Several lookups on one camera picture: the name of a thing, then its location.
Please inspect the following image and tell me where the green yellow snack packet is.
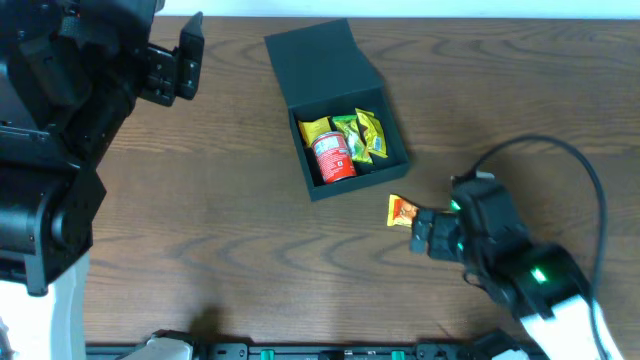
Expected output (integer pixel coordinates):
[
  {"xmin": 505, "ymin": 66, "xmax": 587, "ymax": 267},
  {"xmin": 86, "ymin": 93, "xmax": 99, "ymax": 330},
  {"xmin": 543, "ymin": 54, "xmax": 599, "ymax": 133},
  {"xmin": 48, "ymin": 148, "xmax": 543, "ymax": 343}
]
[{"xmin": 332, "ymin": 115, "xmax": 373, "ymax": 165}]

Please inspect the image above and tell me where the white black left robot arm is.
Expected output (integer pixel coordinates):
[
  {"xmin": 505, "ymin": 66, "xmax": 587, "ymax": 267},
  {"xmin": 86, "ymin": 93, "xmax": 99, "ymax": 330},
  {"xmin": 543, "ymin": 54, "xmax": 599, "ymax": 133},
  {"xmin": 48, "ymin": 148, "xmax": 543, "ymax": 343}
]
[{"xmin": 1, "ymin": 0, "xmax": 205, "ymax": 359}]

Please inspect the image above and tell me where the yellow orange biscuit packet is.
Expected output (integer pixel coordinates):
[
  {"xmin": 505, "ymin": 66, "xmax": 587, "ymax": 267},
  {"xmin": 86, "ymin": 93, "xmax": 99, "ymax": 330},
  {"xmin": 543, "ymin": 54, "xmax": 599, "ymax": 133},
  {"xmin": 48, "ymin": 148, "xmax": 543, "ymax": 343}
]
[{"xmin": 387, "ymin": 194, "xmax": 419, "ymax": 227}]

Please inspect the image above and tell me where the black open gift box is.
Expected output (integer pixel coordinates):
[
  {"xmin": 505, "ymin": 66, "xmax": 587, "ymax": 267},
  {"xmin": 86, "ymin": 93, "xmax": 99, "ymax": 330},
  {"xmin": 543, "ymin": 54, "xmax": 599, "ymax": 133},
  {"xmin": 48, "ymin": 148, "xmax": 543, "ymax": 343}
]
[{"xmin": 264, "ymin": 19, "xmax": 410, "ymax": 201}]

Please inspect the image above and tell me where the small yellow snack packet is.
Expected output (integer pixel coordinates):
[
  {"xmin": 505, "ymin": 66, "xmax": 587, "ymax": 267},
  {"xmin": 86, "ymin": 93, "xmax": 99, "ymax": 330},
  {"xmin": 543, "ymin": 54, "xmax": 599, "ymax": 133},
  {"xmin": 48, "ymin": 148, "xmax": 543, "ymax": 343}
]
[{"xmin": 298, "ymin": 116, "xmax": 332, "ymax": 148}]

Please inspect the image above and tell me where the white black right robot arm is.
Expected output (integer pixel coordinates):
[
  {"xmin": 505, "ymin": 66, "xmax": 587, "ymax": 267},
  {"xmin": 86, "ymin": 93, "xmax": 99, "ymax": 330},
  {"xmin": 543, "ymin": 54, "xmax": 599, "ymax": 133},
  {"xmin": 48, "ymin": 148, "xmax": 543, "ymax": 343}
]
[{"xmin": 410, "ymin": 208, "xmax": 621, "ymax": 359}]

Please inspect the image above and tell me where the plain yellow snack packet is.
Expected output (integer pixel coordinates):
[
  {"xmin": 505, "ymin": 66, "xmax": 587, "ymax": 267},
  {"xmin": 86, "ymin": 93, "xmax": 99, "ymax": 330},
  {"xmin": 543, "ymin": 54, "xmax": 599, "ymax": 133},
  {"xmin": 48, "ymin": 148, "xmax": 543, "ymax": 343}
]
[{"xmin": 355, "ymin": 108, "xmax": 388, "ymax": 158}]

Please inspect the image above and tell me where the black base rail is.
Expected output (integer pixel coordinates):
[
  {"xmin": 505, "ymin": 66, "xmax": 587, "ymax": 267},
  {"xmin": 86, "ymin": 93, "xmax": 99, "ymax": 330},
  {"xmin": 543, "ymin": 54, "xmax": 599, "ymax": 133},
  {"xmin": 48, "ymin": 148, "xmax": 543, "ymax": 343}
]
[{"xmin": 86, "ymin": 330, "xmax": 546, "ymax": 360}]

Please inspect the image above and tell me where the red cylindrical can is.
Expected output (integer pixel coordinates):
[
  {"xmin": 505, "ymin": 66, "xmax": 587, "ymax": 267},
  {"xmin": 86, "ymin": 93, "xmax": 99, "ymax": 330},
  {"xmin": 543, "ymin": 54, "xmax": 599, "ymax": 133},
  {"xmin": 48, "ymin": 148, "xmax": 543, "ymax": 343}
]
[{"xmin": 311, "ymin": 132, "xmax": 357, "ymax": 184}]

